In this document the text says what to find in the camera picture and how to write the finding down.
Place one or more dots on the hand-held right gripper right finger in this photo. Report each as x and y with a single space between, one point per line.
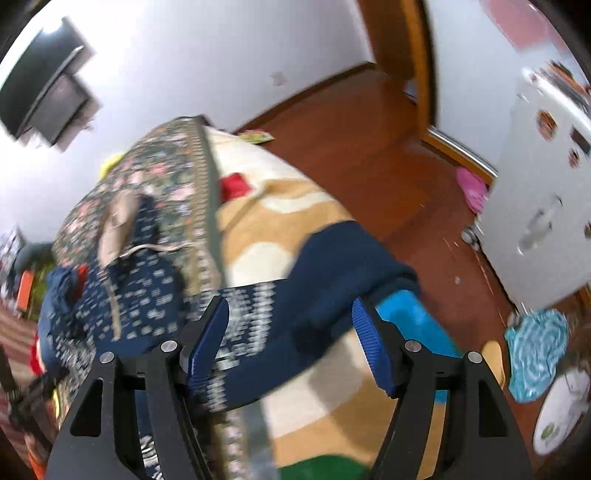
371 346

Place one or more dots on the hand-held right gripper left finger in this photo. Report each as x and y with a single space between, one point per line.
210 337

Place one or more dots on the navy patterned knit sweater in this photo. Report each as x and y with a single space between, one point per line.
332 277

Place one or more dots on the orange box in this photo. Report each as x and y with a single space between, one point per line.
25 290

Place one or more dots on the blue denim garment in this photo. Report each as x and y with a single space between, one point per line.
62 288

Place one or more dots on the beige cream printed blanket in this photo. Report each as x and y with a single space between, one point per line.
277 230

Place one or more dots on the beige cloth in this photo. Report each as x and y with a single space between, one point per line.
117 226

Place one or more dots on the dark grey bag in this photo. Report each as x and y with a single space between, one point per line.
32 256

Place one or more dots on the red cloth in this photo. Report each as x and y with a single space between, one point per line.
234 187

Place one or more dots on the teal patterned floor mat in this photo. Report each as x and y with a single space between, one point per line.
538 355

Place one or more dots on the dark floral blanket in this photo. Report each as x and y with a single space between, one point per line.
171 157

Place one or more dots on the pink slipper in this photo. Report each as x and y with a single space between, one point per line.
473 189

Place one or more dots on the yellow object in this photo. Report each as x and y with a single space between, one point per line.
111 165

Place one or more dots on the green pink packet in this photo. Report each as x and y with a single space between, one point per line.
256 136

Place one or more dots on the white refrigerator with magnets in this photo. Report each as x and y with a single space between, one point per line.
531 184

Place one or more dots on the brown wooden door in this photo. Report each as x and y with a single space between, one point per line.
397 46

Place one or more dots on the white wall socket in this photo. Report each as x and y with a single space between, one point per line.
279 79

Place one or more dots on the black wall television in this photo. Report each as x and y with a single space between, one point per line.
41 87

